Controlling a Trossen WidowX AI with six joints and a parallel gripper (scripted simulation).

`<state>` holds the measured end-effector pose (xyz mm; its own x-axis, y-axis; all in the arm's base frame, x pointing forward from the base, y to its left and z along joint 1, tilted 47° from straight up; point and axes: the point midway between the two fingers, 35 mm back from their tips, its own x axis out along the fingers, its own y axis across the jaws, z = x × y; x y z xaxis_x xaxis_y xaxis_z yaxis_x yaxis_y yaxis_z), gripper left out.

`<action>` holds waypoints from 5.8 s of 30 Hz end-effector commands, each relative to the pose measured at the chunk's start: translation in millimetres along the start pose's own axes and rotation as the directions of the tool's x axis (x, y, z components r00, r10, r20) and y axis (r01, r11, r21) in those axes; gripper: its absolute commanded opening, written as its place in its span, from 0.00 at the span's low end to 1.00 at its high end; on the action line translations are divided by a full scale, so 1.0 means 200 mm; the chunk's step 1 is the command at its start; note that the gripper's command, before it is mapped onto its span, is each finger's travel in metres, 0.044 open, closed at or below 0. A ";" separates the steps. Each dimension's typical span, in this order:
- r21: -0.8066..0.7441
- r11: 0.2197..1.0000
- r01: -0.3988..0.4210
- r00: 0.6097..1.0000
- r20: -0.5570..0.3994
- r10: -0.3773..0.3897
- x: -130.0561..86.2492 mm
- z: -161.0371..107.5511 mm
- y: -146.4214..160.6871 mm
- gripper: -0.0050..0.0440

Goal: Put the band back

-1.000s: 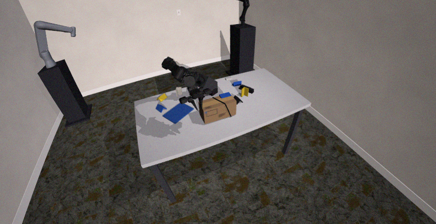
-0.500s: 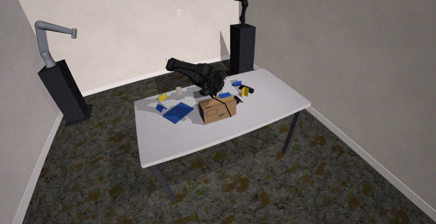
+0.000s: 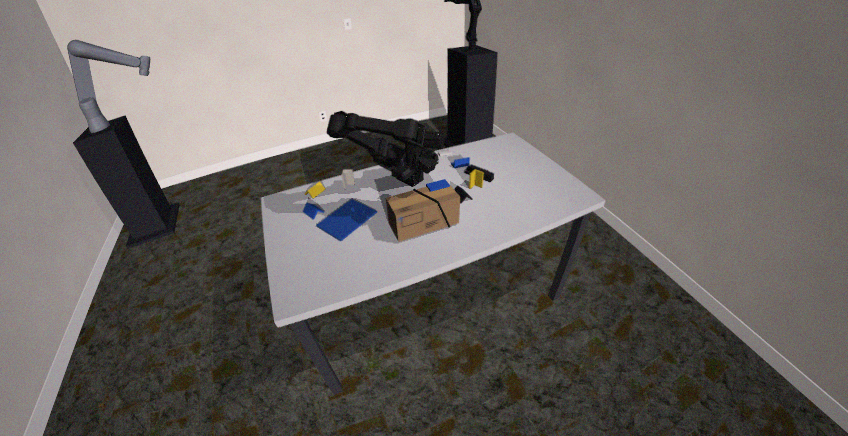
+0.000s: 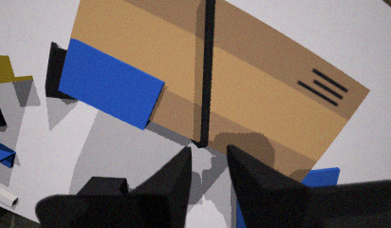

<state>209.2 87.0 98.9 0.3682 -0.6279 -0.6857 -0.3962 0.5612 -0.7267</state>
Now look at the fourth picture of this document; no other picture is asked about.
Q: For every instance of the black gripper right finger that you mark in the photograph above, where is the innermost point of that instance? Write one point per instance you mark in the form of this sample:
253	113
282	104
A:
268	198

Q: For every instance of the brown cardboard box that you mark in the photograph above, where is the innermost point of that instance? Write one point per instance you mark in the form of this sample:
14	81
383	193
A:
270	96

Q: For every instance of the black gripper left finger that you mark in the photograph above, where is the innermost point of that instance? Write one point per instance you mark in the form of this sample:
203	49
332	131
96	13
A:
159	202

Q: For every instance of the black strap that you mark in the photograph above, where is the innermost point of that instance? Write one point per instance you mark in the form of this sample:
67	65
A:
207	75

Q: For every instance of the yellow l-shaped corner guard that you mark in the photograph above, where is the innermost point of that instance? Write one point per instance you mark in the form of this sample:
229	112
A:
6	71

